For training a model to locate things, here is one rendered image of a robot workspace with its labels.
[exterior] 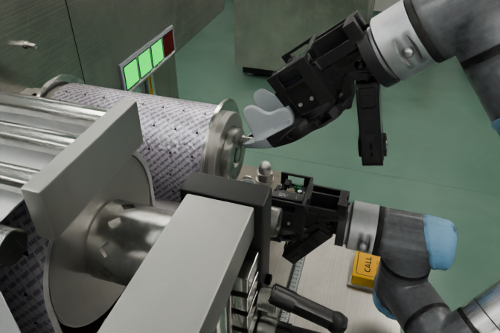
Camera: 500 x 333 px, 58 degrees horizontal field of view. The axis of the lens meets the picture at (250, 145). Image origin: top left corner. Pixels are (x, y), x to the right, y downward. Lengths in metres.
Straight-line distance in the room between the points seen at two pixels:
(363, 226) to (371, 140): 0.18
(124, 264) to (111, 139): 0.10
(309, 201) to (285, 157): 2.04
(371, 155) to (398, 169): 2.21
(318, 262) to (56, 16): 0.65
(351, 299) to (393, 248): 0.23
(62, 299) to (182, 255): 0.16
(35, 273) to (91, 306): 0.08
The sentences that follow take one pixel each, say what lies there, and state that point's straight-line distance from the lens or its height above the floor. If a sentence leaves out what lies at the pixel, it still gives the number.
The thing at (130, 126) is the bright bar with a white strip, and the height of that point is 1.44.
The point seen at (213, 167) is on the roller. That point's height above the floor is 1.27.
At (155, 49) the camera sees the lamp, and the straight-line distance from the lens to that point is 1.09.
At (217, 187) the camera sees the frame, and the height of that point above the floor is 1.44.
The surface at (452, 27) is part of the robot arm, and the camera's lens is 0.46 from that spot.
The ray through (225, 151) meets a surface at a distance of 0.57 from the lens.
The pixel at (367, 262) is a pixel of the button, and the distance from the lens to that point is 0.93.
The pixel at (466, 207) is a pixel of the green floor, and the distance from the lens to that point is 2.63.
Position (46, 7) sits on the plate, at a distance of 0.79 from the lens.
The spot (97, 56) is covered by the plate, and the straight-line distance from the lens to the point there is 0.90.
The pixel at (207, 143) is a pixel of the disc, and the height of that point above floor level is 1.30.
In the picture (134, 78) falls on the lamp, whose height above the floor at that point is 1.17.
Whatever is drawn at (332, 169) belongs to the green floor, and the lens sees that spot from 2.67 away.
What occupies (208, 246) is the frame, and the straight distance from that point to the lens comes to 0.22.
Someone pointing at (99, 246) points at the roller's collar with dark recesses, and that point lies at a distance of 0.36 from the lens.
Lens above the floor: 1.60
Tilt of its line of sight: 35 degrees down
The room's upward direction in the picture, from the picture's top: straight up
